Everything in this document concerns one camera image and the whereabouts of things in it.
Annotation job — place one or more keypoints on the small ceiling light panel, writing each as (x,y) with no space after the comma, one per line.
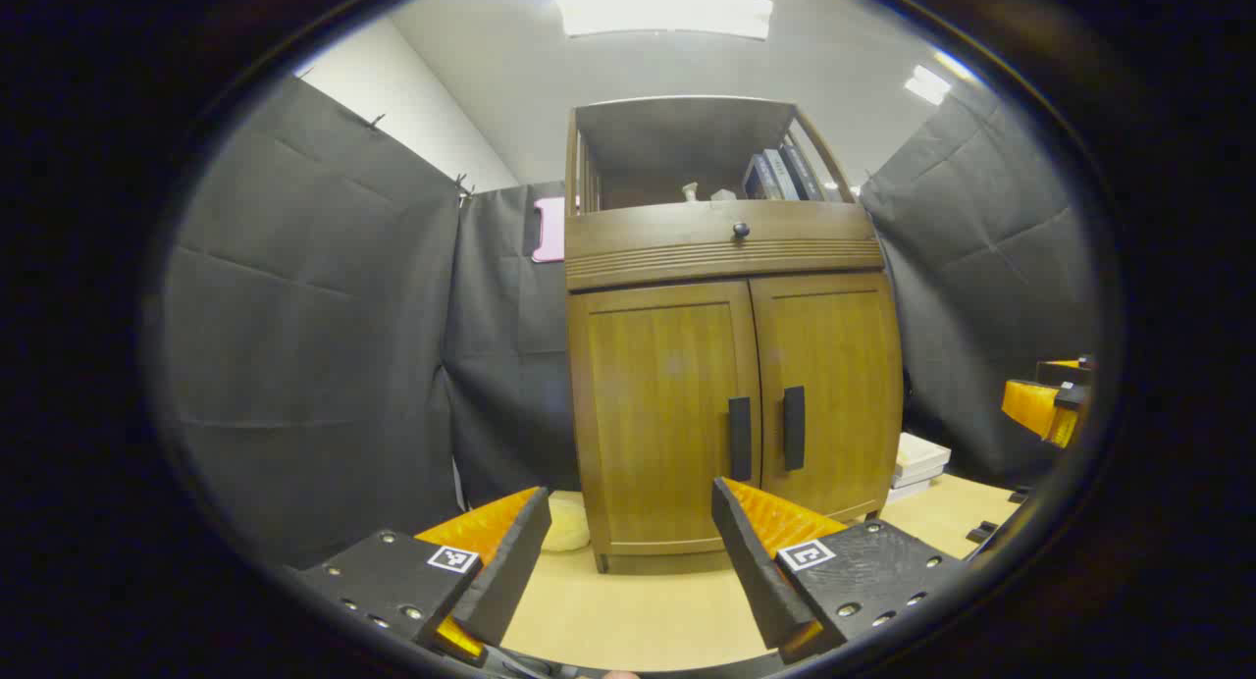
(927,84)

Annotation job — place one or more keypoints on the large ceiling light panel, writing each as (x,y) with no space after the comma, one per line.
(662,10)

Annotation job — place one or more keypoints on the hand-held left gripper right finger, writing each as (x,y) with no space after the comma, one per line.
(751,561)

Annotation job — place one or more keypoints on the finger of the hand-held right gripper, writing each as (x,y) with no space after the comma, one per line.
(1030,404)

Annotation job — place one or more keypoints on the white flat box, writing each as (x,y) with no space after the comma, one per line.
(908,488)

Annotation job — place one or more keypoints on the wooden cabinet door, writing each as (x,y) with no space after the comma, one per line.
(844,385)
(657,414)

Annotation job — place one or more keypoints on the wooden double-door shoe cabinet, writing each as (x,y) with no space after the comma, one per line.
(687,139)

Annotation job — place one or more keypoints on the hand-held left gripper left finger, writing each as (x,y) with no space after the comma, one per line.
(510,571)

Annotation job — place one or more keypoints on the grey book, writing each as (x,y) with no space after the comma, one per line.
(782,177)

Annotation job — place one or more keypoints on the wooden drawer with black knob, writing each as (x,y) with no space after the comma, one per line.
(667,237)

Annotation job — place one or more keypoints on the pale yellow soft object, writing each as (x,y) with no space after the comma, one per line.
(567,522)

